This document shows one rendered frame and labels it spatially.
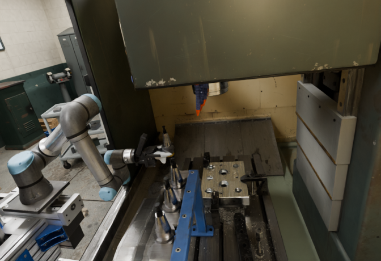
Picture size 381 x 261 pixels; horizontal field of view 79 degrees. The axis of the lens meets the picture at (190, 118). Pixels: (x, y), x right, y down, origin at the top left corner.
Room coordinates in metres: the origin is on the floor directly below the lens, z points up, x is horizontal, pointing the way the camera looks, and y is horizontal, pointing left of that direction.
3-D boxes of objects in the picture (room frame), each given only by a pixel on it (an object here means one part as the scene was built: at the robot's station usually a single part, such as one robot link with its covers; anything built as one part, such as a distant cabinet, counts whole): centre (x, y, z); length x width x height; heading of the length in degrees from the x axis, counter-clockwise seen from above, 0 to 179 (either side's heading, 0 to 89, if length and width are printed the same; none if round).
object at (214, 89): (0.96, -0.11, 1.54); 0.16 x 0.16 x 0.12
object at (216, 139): (1.61, -0.22, 0.75); 0.89 x 0.67 x 0.26; 80
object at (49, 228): (0.87, 0.78, 0.86); 0.09 x 0.09 x 0.09; 74
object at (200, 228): (0.75, 0.02, 1.05); 0.10 x 0.05 x 0.30; 80
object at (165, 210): (0.60, 0.10, 1.21); 0.06 x 0.06 x 0.03
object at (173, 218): (0.54, 0.11, 1.21); 0.07 x 0.05 x 0.01; 80
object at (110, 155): (1.05, 0.41, 1.16); 0.11 x 0.08 x 0.09; 80
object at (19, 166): (1.02, 0.86, 1.20); 0.13 x 0.12 x 0.14; 168
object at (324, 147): (0.88, -0.54, 1.16); 0.48 x 0.05 x 0.51; 170
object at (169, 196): (0.60, 0.10, 1.26); 0.04 x 0.04 x 0.07
